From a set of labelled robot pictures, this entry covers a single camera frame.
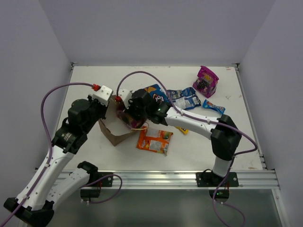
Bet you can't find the purple snack bag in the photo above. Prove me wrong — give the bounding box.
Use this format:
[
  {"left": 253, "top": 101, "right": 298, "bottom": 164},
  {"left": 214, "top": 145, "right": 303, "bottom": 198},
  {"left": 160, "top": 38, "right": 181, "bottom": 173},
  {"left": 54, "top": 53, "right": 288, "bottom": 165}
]
[
  {"left": 116, "top": 106, "right": 146, "bottom": 129},
  {"left": 193, "top": 66, "right": 219, "bottom": 98}
]

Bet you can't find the blue Doritos bag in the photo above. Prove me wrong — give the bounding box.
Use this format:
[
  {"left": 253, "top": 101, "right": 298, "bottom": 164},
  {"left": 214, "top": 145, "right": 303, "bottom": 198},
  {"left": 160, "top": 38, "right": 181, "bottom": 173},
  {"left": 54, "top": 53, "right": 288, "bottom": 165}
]
[{"left": 144, "top": 84, "right": 169, "bottom": 103}]

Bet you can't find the brown paper bag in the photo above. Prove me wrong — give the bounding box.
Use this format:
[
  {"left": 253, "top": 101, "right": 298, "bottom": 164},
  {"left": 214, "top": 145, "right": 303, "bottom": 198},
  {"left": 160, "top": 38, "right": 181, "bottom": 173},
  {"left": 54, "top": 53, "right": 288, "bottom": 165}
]
[{"left": 98, "top": 95, "right": 147, "bottom": 147}]

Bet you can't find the orange snack bag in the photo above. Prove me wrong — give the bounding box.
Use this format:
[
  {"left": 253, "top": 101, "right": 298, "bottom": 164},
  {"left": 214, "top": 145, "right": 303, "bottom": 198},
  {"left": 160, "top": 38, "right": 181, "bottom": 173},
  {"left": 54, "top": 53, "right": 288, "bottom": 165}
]
[{"left": 136, "top": 126, "right": 173, "bottom": 156}]

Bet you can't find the blue white cookie bag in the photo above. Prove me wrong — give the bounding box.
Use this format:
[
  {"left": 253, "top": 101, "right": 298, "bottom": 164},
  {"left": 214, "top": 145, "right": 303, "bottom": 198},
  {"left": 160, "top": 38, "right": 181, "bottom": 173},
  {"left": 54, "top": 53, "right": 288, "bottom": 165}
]
[{"left": 168, "top": 87, "right": 201, "bottom": 110}]

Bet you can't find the yellow M&M pack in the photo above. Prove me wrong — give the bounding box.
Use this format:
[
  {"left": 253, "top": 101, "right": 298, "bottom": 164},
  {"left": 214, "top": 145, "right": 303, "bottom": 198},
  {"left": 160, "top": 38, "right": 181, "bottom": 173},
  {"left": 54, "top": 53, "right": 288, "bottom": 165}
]
[{"left": 175, "top": 126, "right": 189, "bottom": 135}]

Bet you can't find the small blue M&M pack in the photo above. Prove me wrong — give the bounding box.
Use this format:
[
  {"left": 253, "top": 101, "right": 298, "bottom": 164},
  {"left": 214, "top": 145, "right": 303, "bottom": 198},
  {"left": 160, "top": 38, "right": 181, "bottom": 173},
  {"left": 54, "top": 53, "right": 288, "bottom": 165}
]
[{"left": 202, "top": 99, "right": 225, "bottom": 115}]

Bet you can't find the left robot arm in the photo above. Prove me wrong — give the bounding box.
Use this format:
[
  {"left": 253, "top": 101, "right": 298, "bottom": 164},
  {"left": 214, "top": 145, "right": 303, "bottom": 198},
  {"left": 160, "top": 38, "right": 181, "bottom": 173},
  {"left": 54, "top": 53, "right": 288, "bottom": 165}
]
[{"left": 4, "top": 93, "right": 111, "bottom": 227}]

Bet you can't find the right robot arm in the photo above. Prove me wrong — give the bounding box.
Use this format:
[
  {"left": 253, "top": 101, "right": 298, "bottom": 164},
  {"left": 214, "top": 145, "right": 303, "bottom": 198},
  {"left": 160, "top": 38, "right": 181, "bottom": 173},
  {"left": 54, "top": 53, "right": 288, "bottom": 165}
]
[{"left": 119, "top": 89, "right": 241, "bottom": 186}]

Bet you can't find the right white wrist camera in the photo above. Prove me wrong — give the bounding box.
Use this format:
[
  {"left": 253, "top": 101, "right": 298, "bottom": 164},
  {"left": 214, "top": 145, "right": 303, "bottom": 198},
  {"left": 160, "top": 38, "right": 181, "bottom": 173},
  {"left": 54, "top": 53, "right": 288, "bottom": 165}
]
[{"left": 115, "top": 88, "right": 132, "bottom": 109}]

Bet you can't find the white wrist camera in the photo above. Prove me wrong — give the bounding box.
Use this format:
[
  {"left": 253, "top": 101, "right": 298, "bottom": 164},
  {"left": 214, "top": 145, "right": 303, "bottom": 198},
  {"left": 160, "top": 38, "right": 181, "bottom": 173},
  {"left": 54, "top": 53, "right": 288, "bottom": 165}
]
[
  {"left": 92, "top": 84, "right": 113, "bottom": 106},
  {"left": 115, "top": 88, "right": 132, "bottom": 109}
]

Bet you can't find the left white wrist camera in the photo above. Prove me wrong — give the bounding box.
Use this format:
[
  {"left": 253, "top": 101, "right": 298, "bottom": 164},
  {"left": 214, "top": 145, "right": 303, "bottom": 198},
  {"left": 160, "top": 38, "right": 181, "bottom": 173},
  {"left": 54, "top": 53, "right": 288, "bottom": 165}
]
[{"left": 92, "top": 84, "right": 113, "bottom": 106}]

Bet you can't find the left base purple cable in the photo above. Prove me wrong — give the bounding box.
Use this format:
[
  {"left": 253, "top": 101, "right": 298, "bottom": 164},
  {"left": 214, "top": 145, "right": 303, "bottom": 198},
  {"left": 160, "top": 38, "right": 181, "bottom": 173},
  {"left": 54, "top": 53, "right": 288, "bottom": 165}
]
[{"left": 81, "top": 174, "right": 124, "bottom": 205}]

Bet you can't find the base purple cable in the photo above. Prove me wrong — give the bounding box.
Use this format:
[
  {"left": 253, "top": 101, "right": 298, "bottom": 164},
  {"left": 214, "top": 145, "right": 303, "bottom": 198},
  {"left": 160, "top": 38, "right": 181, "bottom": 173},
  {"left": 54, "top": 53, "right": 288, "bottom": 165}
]
[
  {"left": 212, "top": 178, "right": 247, "bottom": 227},
  {"left": 81, "top": 174, "right": 124, "bottom": 205}
]

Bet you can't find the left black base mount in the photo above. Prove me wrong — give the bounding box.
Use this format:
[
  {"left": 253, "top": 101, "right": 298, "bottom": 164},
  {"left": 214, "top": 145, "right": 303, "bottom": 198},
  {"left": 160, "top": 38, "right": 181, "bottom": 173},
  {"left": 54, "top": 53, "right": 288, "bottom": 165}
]
[{"left": 80, "top": 172, "right": 113, "bottom": 201}]

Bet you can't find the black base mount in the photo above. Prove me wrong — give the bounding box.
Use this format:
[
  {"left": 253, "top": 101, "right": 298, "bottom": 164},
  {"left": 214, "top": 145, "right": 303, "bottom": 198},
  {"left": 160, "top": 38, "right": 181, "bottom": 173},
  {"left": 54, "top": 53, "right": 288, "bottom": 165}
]
[
  {"left": 196, "top": 169, "right": 239, "bottom": 201},
  {"left": 80, "top": 172, "right": 113, "bottom": 201}
]

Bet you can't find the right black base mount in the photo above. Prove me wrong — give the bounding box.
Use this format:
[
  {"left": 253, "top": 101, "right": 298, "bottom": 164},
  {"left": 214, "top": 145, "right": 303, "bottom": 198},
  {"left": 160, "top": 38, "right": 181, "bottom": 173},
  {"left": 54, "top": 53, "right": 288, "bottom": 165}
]
[{"left": 196, "top": 169, "right": 239, "bottom": 201}]

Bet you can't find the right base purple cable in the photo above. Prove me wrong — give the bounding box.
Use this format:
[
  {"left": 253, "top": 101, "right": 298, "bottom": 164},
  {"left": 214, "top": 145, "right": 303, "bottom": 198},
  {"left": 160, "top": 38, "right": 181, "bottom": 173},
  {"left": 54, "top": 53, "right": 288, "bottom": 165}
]
[{"left": 212, "top": 178, "right": 247, "bottom": 227}]

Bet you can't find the aluminium front rail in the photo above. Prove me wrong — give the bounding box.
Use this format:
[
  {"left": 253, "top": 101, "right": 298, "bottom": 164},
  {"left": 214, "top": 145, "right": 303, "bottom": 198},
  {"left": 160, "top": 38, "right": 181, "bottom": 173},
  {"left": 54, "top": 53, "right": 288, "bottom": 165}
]
[{"left": 59, "top": 169, "right": 281, "bottom": 190}]

